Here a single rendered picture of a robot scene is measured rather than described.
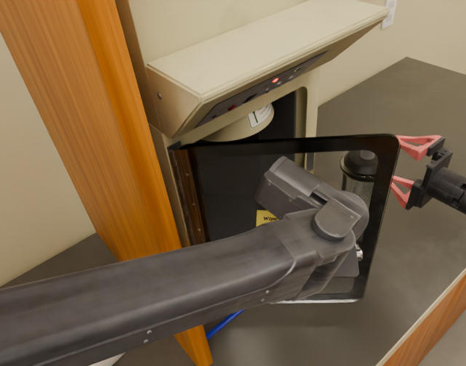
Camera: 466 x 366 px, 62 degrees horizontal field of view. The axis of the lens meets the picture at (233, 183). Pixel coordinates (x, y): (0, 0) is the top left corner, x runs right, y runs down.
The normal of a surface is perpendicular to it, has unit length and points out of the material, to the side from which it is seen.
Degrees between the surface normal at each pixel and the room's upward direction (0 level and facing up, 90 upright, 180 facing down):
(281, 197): 72
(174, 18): 90
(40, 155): 90
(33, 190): 90
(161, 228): 90
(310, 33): 0
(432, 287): 0
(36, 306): 22
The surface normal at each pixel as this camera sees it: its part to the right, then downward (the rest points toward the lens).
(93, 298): 0.33, -0.73
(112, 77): 0.63, 0.47
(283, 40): -0.09, -0.75
